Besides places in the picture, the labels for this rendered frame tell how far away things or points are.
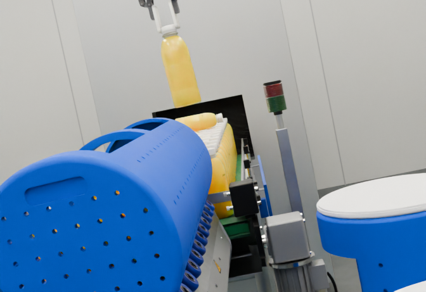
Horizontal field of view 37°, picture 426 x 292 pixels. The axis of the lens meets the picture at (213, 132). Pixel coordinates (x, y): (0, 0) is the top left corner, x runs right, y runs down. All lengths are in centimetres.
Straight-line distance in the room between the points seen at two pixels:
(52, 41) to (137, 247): 534
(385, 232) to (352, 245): 6
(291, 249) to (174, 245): 108
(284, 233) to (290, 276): 13
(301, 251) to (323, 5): 432
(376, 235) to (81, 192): 48
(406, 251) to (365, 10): 511
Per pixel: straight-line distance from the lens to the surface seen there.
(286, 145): 215
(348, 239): 110
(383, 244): 107
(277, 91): 212
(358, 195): 120
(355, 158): 609
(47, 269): 90
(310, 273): 196
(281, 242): 190
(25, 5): 625
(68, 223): 88
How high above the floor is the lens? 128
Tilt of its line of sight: 4 degrees down
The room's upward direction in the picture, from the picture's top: 12 degrees counter-clockwise
